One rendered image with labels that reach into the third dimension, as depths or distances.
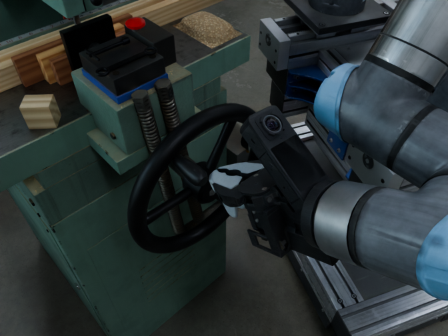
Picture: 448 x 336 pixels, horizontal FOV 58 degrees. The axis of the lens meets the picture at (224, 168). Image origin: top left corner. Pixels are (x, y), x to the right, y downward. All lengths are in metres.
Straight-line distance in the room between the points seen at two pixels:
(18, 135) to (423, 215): 0.57
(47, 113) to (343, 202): 0.46
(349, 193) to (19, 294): 1.38
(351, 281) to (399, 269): 0.94
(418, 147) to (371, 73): 0.09
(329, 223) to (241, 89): 1.91
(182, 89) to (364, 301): 0.85
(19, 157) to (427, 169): 0.55
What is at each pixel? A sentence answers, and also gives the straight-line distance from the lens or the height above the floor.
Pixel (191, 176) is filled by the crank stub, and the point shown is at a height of 0.92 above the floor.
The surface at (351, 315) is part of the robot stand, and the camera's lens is 1.25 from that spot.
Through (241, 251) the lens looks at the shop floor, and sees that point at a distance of 1.54.
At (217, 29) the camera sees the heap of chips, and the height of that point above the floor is 0.92.
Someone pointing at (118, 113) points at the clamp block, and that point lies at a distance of 0.59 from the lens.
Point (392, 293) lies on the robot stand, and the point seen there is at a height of 0.23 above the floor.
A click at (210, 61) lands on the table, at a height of 0.89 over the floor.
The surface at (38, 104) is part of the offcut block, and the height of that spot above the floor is 0.94.
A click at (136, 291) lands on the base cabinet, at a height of 0.31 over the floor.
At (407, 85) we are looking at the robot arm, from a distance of 0.43.
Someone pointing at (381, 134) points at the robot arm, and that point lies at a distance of 0.42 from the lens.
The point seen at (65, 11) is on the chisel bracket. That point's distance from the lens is 0.74.
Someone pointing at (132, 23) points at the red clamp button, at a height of 1.02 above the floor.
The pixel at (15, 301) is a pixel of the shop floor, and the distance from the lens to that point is 1.61.
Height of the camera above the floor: 1.31
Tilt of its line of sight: 47 degrees down
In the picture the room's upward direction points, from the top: straight up
